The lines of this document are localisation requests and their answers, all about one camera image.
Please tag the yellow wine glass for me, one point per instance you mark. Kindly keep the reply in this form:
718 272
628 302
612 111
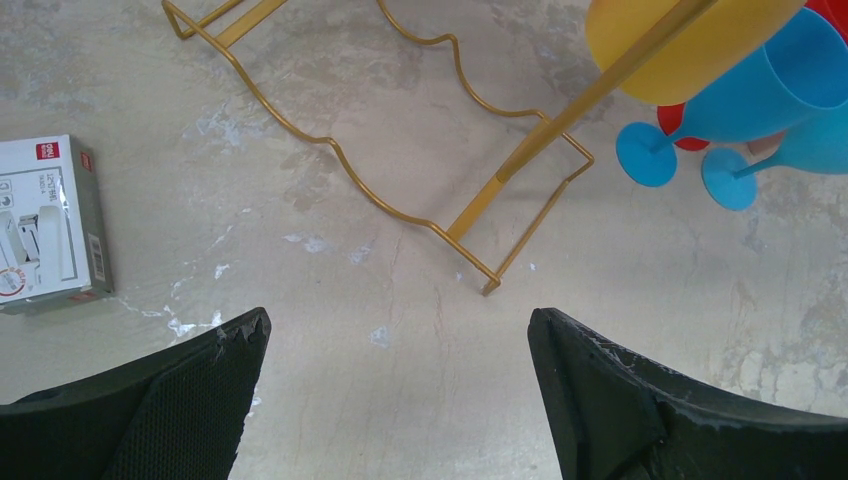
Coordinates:
718 40

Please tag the white stapler box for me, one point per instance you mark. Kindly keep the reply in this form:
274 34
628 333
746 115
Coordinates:
53 248

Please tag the gold wire wine glass rack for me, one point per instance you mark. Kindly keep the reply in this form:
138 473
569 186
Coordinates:
670 25

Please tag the light blue wine glass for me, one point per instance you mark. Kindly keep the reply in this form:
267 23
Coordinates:
818 145

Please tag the red wine glass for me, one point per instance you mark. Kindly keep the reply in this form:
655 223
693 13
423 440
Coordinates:
670 117

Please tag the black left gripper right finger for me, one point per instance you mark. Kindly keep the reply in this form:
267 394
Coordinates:
616 414

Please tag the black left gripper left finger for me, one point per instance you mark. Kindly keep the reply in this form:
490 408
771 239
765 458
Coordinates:
178 413

